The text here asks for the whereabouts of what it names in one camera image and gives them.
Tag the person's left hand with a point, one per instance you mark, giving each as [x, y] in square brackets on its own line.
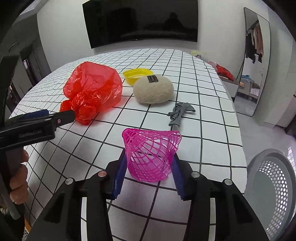
[19, 180]

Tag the red plastic bag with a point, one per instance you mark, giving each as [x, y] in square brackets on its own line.
[92, 90]

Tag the small red bag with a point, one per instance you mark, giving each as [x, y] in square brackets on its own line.
[223, 70]

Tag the black wall television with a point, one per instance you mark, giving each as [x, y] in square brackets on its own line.
[143, 20]

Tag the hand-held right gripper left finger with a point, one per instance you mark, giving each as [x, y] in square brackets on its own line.
[120, 172]

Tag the beige fluffy plush pad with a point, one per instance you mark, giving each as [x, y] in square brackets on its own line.
[153, 90]

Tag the pink plastic mesh net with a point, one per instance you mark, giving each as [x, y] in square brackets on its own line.
[150, 153]

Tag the grey cloth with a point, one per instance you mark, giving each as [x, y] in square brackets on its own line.
[179, 111]

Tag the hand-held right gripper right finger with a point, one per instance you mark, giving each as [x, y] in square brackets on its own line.
[177, 179]

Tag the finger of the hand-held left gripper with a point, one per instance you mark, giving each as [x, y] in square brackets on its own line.
[64, 117]
[34, 114]

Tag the yellow plastic bowl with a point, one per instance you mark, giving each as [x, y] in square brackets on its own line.
[134, 75]

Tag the grey perforated laundry basket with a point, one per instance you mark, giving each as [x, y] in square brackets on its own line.
[263, 185]

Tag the tall standing mirror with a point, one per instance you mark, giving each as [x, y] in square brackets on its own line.
[254, 64]

